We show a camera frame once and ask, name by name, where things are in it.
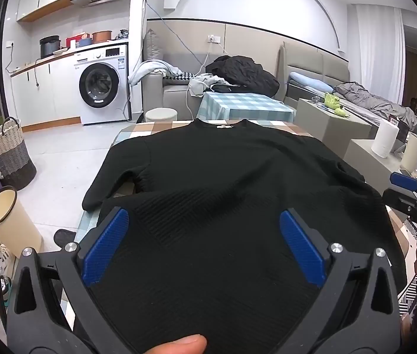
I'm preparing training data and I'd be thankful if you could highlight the black puffer jacket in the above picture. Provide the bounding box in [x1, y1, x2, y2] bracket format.
[206, 55, 280, 98]

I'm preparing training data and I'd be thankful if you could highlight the blue pillow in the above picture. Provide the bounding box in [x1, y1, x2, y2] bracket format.
[290, 72, 337, 95]

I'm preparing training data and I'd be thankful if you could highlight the beige bed headboard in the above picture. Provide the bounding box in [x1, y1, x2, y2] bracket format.
[280, 40, 351, 104]

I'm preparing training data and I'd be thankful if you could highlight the black white striped rug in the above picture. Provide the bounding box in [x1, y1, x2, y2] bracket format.
[399, 219, 417, 318]

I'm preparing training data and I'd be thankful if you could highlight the white curtain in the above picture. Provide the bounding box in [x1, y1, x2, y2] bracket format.
[356, 4, 405, 104]

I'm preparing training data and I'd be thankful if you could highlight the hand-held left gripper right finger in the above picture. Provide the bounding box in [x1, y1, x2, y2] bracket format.
[278, 207, 403, 354]

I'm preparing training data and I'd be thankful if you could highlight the grey white garment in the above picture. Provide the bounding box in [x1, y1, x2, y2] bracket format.
[188, 74, 228, 98]

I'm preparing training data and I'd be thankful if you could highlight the black knit sweater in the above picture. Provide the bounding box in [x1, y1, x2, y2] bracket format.
[82, 119, 408, 354]

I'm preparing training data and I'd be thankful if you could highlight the black slipper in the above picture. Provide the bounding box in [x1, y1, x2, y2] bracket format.
[54, 229, 79, 250]

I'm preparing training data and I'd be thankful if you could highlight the low beige cabinet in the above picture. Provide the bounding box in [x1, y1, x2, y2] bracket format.
[343, 138, 409, 173]

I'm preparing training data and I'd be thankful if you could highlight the person's left hand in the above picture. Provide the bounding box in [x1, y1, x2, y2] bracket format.
[135, 334, 208, 354]

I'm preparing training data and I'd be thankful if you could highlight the white cable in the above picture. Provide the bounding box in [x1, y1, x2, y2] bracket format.
[184, 42, 212, 119]

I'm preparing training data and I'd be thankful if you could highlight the cream waste bin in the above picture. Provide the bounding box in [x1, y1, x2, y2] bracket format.
[0, 186, 43, 259]

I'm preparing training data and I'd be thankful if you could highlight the brown checked tablecloth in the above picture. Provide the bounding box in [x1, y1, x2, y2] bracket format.
[72, 119, 417, 318]

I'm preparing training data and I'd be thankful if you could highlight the red box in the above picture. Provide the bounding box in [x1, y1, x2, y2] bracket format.
[66, 34, 91, 49]

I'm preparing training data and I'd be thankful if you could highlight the white kitchen counter cabinet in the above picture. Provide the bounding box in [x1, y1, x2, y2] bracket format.
[9, 50, 84, 132]

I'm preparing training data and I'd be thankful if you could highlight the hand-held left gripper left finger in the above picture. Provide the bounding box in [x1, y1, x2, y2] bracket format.
[6, 206, 140, 354]

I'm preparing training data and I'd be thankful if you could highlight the white washing machine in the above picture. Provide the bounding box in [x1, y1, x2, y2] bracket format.
[74, 44, 130, 125]

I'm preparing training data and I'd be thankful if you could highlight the green toy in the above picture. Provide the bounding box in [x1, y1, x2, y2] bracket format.
[322, 92, 346, 116]

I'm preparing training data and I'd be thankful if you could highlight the grey duvet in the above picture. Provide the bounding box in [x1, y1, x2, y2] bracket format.
[334, 81, 417, 130]

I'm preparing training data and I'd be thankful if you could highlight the white cylinder lamp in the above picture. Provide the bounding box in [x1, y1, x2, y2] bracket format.
[400, 133, 417, 172]

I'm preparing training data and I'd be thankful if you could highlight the white round stool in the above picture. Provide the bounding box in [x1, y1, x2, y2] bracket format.
[145, 108, 178, 122]

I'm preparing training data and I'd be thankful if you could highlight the grey cushion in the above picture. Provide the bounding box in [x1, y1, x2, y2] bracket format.
[143, 29, 163, 63]

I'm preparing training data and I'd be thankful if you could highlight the houndstooth cushion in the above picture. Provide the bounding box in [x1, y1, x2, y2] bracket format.
[162, 72, 196, 82]

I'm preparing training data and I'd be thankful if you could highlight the light grey blanket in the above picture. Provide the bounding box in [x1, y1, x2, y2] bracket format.
[128, 60, 183, 86]

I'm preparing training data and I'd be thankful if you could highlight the blue cable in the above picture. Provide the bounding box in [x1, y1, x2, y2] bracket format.
[143, 0, 209, 65]

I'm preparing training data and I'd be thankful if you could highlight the wicker laundry basket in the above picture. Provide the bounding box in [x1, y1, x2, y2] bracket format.
[0, 117, 37, 191]

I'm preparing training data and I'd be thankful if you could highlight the black cooking pot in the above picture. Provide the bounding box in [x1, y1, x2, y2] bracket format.
[40, 36, 62, 58]

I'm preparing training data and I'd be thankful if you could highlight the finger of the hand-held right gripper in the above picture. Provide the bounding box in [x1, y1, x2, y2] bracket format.
[382, 188, 417, 212]
[390, 171, 417, 191]

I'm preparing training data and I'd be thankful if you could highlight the blue checked tablecloth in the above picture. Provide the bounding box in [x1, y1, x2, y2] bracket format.
[197, 91, 297, 122]

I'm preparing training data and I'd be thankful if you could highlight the grey sofa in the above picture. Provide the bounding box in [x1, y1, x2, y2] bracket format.
[142, 69, 209, 119]

